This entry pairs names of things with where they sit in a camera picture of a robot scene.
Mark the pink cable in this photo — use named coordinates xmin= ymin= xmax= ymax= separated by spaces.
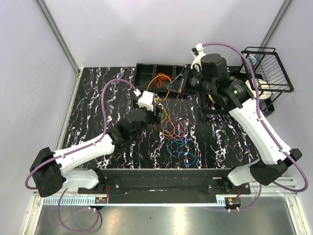
xmin=160 ymin=117 xmax=195 ymax=141

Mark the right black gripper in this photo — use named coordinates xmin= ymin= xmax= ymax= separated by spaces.
xmin=167 ymin=64 xmax=215 ymax=96

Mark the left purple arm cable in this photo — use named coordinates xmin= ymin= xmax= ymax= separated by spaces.
xmin=25 ymin=79 xmax=141 ymax=232

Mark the black wire dish rack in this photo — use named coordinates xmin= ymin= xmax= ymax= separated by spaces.
xmin=242 ymin=47 xmax=294 ymax=117

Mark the aluminium ruler rail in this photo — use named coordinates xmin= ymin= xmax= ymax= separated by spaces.
xmin=44 ymin=196 xmax=240 ymax=207

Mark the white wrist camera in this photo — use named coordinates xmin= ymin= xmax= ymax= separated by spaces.
xmin=134 ymin=89 xmax=155 ymax=111
xmin=191 ymin=43 xmax=206 ymax=72

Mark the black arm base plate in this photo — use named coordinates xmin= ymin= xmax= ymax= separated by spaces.
xmin=78 ymin=169 xmax=251 ymax=206

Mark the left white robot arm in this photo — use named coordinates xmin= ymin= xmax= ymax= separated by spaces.
xmin=30 ymin=107 xmax=161 ymax=198

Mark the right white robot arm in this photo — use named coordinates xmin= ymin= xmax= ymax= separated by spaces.
xmin=167 ymin=53 xmax=302 ymax=194

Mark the white ceramic bowl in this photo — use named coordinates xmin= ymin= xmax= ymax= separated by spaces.
xmin=245 ymin=78 xmax=272 ymax=100

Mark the orange cable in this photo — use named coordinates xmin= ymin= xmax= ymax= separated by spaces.
xmin=155 ymin=72 xmax=173 ymax=88

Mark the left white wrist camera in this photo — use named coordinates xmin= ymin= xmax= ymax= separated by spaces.
xmin=134 ymin=89 xmax=155 ymax=111

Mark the pale blue cup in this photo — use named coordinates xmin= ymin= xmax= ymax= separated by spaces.
xmin=246 ymin=54 xmax=257 ymax=68

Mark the yellow cable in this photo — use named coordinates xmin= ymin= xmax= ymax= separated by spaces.
xmin=146 ymin=75 xmax=177 ymax=139

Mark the blue cable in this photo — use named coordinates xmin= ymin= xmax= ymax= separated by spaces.
xmin=165 ymin=137 xmax=198 ymax=167

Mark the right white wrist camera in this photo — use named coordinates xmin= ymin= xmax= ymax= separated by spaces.
xmin=191 ymin=43 xmax=206 ymax=72

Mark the black three-compartment bin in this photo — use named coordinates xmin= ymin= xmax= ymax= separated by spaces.
xmin=134 ymin=63 xmax=184 ymax=95

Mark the black tray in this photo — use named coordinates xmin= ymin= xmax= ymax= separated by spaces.
xmin=197 ymin=70 xmax=264 ymax=114

